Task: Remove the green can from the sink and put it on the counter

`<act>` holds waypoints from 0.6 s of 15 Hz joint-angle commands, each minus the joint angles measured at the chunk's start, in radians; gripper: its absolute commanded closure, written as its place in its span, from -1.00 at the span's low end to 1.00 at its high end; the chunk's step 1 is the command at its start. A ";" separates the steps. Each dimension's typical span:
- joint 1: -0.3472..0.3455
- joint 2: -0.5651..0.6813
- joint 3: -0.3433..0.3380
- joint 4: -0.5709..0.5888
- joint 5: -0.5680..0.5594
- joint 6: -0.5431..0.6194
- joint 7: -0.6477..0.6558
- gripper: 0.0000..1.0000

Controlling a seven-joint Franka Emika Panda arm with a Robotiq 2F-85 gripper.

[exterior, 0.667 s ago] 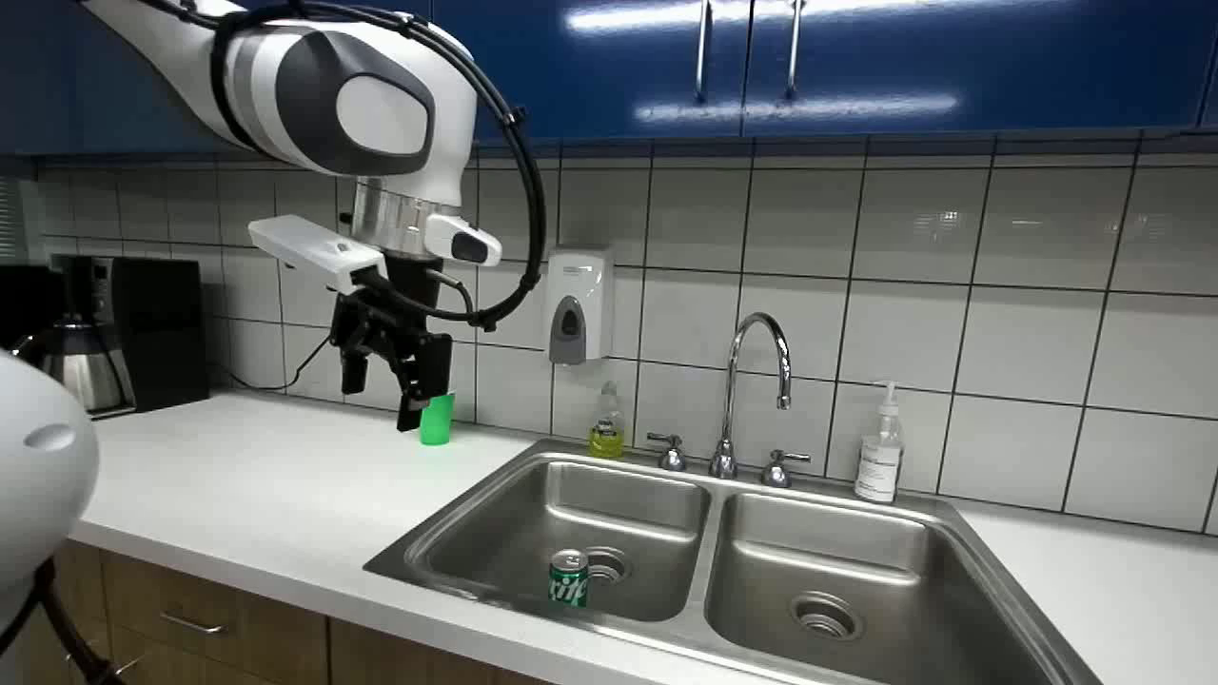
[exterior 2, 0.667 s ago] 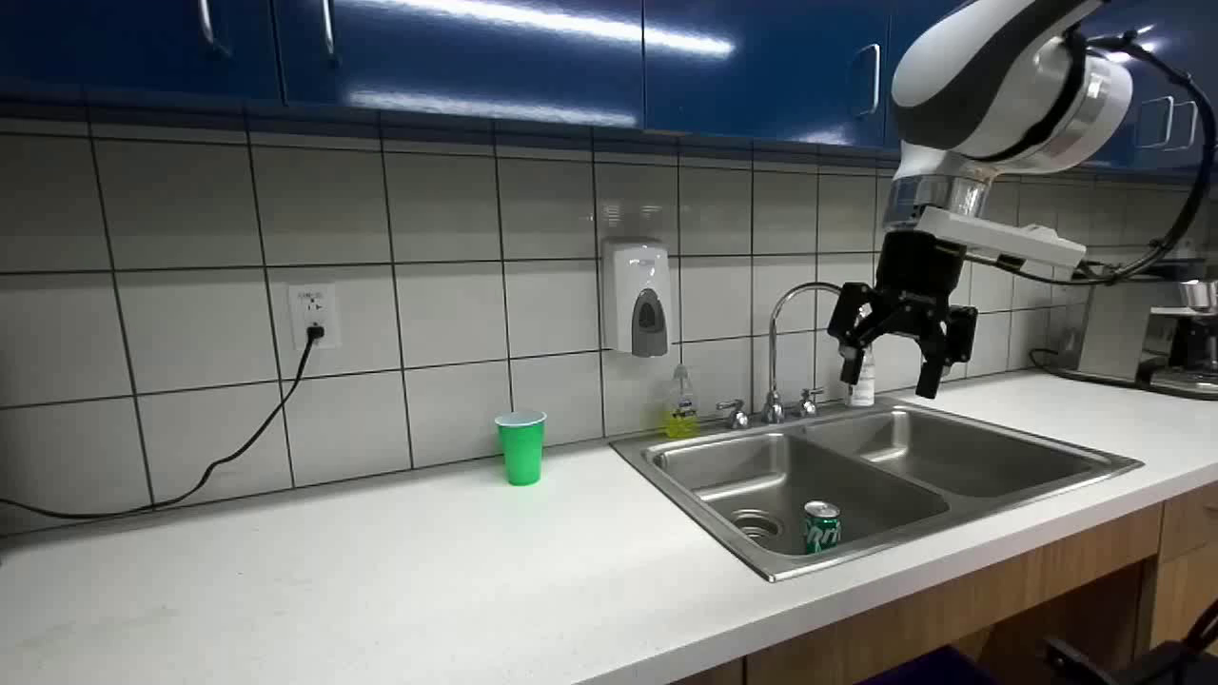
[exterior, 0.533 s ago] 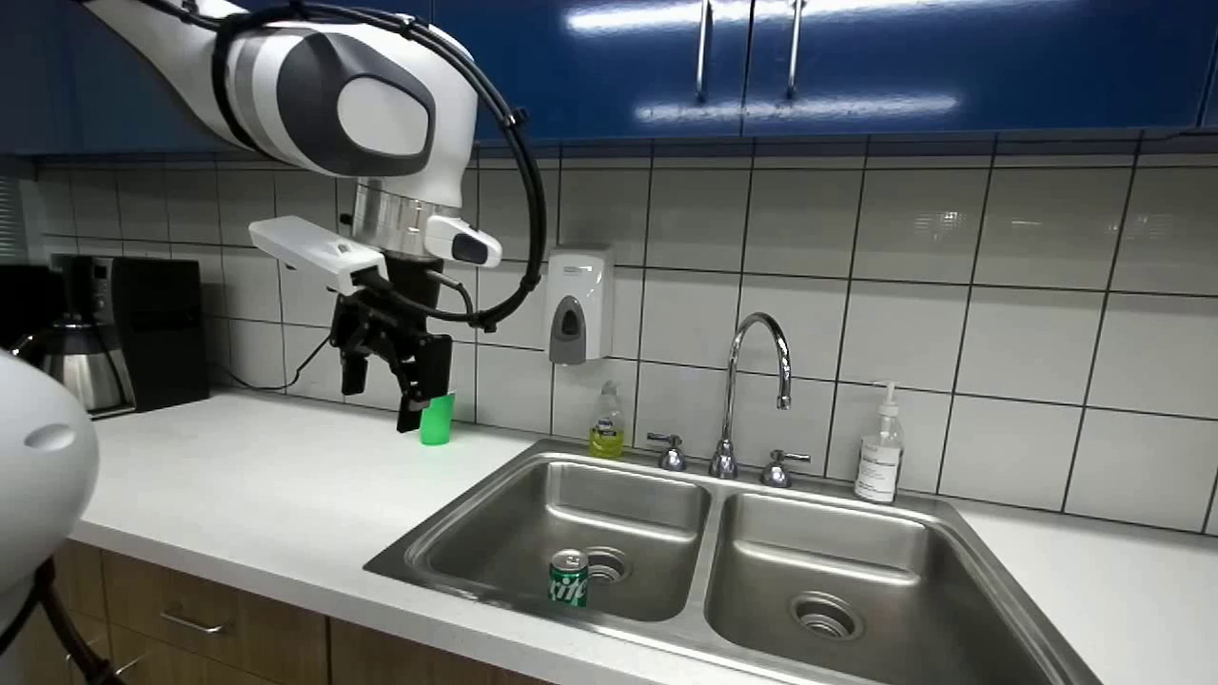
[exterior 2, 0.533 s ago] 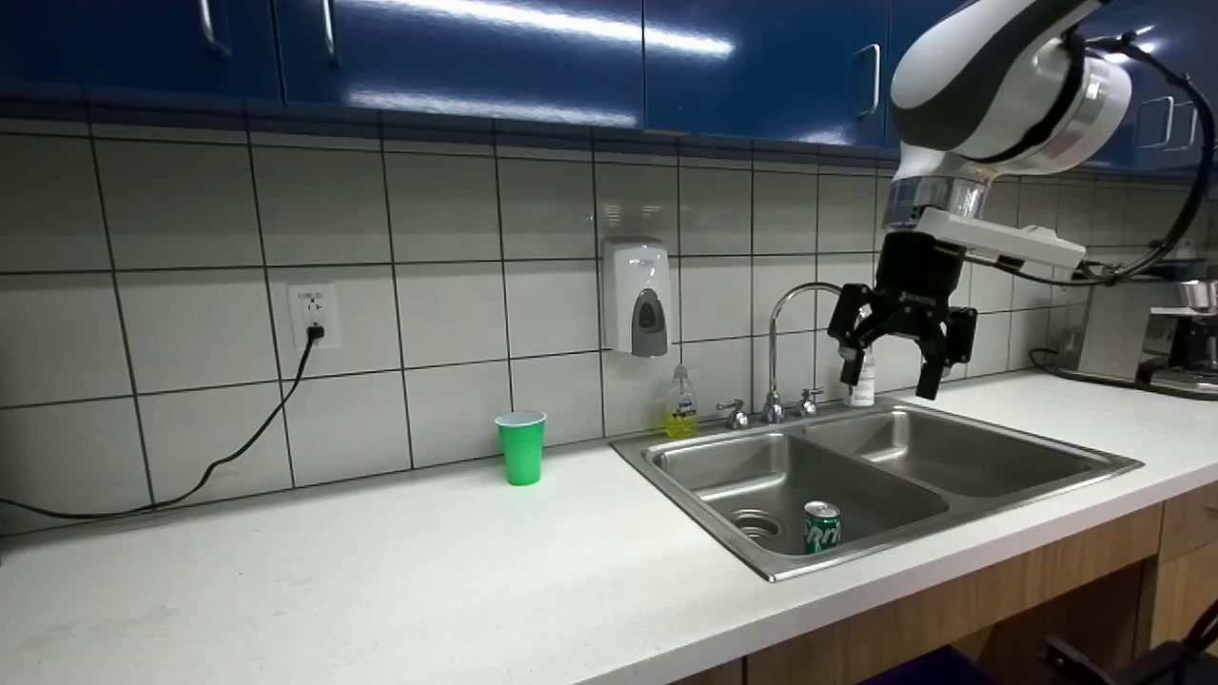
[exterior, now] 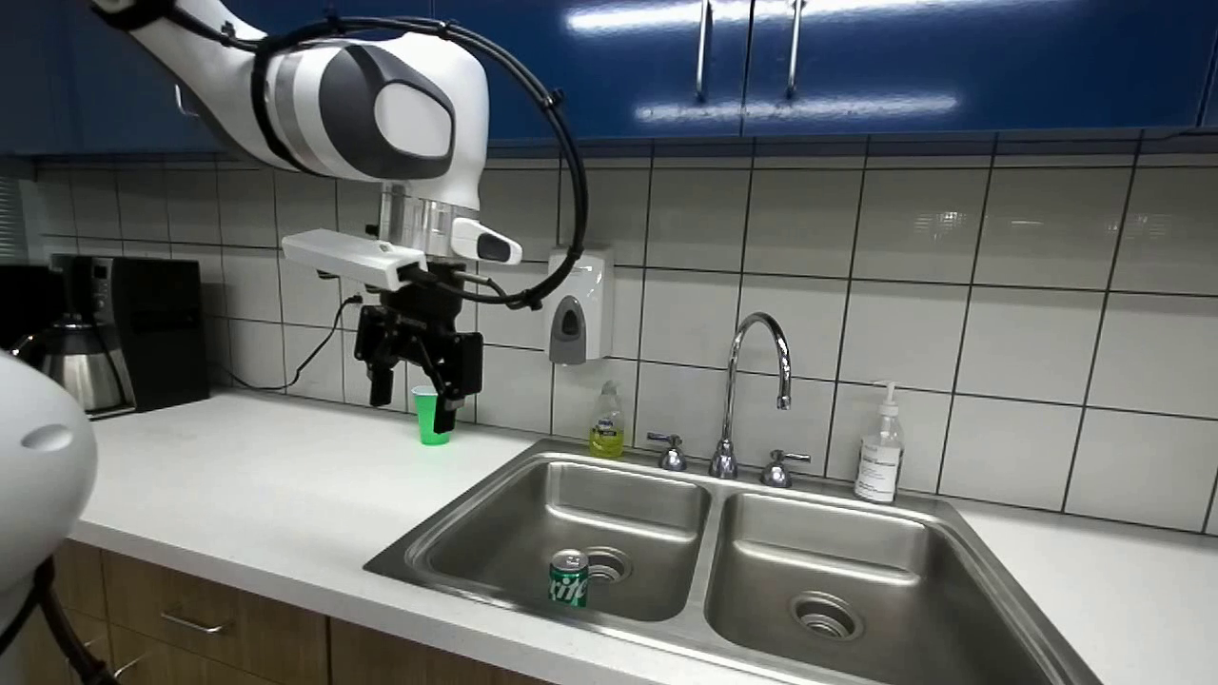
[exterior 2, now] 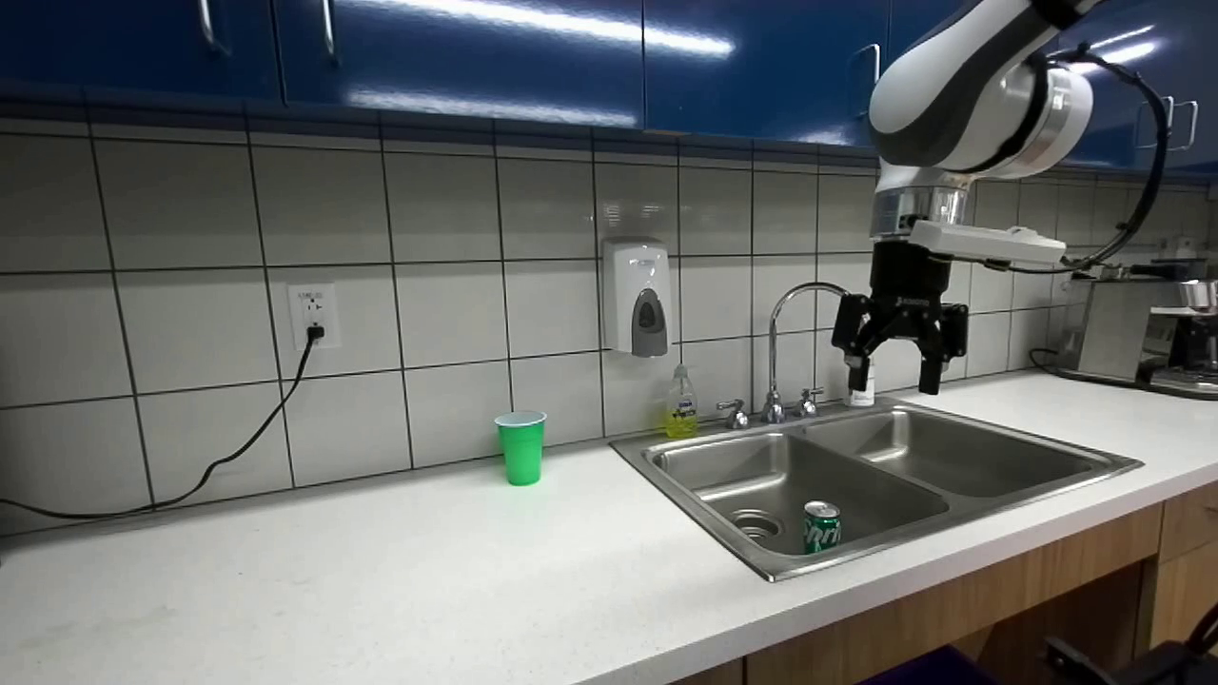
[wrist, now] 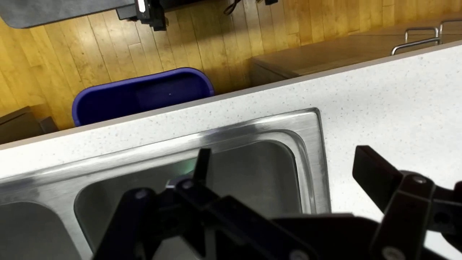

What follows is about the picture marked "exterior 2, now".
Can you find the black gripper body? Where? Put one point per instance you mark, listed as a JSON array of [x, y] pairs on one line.
[[905, 300]]

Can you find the green soda can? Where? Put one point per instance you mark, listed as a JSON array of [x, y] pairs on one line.
[[819, 530]]

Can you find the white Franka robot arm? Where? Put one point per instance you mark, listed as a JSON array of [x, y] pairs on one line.
[[937, 76]]

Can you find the stainless steel double sink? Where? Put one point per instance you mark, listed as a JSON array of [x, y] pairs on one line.
[[763, 477]]

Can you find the clear pump soap bottle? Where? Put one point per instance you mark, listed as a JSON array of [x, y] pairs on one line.
[[866, 396]]

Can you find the chrome gooseneck faucet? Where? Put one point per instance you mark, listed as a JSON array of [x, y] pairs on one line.
[[769, 362]]

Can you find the yellow dish soap bottle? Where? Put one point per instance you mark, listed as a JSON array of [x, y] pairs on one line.
[[679, 416]]

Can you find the black coffee maker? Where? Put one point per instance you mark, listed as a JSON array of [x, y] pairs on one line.
[[1125, 336]]

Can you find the wooden lower cabinets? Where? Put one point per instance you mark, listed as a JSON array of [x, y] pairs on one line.
[[966, 613]]

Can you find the green plastic cup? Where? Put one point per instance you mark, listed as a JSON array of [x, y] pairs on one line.
[[525, 445]]

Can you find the black chair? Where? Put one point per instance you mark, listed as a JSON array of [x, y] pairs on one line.
[[1144, 662]]

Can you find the blue upper cabinets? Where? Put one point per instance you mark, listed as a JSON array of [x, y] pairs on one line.
[[508, 64]]

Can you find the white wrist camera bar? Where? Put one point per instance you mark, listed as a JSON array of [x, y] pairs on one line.
[[990, 243]]

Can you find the white wall soap dispenser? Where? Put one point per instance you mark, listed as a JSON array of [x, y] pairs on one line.
[[634, 300]]

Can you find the white wall outlet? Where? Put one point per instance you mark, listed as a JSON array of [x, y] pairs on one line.
[[313, 315]]

